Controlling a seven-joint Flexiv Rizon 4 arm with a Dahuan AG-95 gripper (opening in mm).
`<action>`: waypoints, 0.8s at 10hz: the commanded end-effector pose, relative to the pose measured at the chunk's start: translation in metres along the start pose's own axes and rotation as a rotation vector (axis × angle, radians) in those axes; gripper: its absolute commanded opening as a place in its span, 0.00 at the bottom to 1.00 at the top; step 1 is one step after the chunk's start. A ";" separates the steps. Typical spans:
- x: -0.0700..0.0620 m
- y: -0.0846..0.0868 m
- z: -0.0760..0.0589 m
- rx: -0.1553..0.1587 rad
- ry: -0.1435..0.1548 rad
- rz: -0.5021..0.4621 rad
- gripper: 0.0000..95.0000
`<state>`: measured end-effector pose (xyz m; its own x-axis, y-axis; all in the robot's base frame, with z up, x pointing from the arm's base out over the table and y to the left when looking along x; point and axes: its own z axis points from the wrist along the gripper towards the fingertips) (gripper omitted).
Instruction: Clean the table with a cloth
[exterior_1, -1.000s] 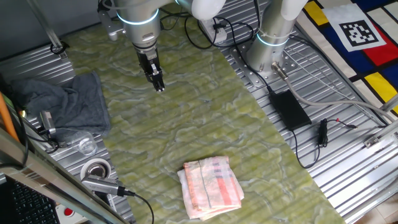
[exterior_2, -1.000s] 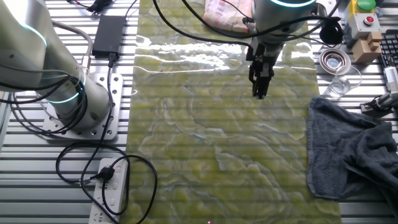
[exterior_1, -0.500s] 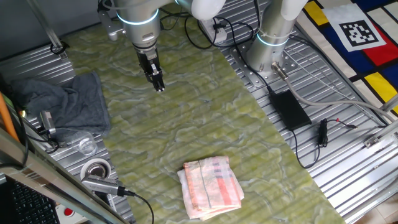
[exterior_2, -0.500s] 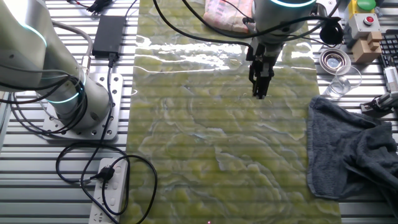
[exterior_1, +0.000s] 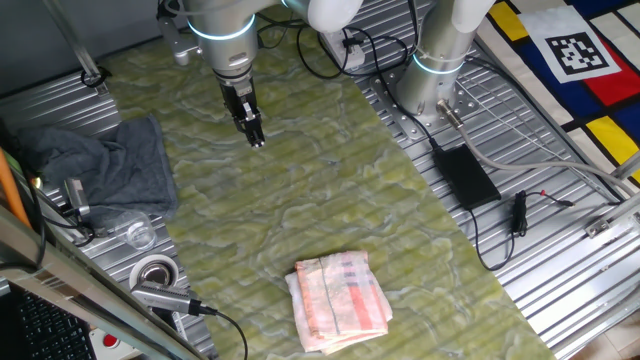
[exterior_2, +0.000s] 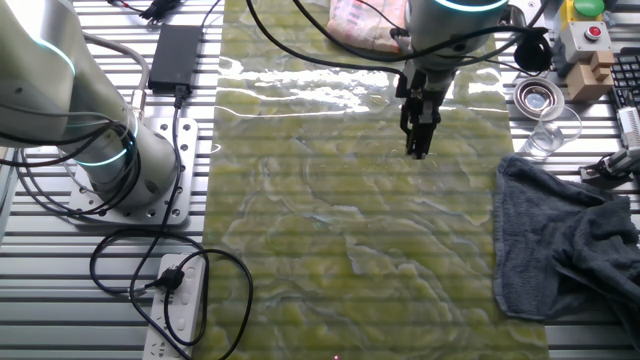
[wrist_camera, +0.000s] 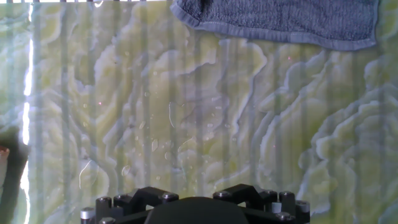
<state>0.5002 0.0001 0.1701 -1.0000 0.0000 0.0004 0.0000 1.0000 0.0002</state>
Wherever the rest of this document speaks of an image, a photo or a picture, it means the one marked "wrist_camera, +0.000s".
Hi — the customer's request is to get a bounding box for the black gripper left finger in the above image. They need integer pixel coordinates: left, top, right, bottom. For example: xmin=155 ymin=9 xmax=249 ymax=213
xmin=80 ymin=185 xmax=180 ymax=224

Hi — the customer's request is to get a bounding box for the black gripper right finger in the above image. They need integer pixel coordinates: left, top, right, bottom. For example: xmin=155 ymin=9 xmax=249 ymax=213
xmin=213 ymin=183 xmax=311 ymax=224

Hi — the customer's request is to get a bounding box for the dark grey towel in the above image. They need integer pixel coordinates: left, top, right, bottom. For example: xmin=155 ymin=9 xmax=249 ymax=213
xmin=170 ymin=0 xmax=381 ymax=52

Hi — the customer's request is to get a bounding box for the white cloth with pink stripes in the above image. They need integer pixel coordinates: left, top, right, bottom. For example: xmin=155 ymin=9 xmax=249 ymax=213
xmin=0 ymin=145 xmax=11 ymax=190

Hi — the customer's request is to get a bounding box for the green marble pattern mat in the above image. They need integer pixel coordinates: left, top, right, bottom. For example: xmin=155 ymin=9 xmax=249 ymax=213
xmin=0 ymin=0 xmax=398 ymax=224

